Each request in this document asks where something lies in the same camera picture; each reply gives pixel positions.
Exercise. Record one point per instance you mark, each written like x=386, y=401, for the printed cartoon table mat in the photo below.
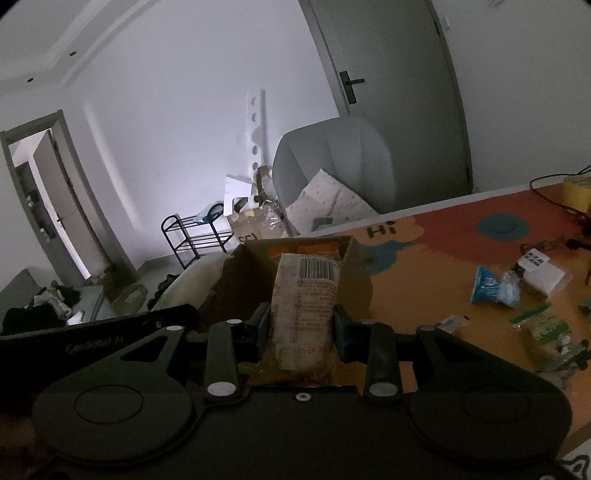
x=438, y=258

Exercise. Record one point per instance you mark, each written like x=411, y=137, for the grey upholstered chair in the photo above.
x=341, y=147

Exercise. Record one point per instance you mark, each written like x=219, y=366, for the brown shipping carton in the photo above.
x=251, y=226

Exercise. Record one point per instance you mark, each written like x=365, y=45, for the white foam sheets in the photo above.
x=238, y=189

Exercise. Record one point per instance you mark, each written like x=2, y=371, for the grey hallway door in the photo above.
x=69, y=198

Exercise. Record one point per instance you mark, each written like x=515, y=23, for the small white snack box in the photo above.
x=542, y=272

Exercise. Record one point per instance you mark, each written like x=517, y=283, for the white board with round holes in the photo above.
x=256, y=134

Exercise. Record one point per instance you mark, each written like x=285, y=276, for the yellow tape roll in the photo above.
x=579, y=191

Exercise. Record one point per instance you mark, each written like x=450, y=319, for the green striped snack packet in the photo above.
x=540, y=323

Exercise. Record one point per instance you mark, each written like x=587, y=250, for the pale green bag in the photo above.
x=129, y=297

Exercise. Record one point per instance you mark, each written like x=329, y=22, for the black metal shoe rack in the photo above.
x=194, y=240

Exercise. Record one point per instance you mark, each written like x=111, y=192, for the black shoes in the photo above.
x=166, y=286

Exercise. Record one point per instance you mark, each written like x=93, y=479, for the clear orange bread packet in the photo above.
x=304, y=300

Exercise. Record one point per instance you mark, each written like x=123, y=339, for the blue white snack pouch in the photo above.
x=491, y=286

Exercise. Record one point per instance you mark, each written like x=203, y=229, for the dotted white cushion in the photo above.
x=328, y=198

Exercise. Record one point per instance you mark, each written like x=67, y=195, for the pile of clothes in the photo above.
x=51, y=300

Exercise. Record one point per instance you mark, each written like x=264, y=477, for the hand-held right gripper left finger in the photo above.
x=262, y=325

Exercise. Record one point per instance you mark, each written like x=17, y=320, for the cardboard box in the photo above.
x=358, y=281

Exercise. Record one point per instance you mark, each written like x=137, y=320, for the small white snack packet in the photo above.
x=455, y=323

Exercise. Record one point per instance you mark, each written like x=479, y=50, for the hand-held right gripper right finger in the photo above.
x=341, y=332

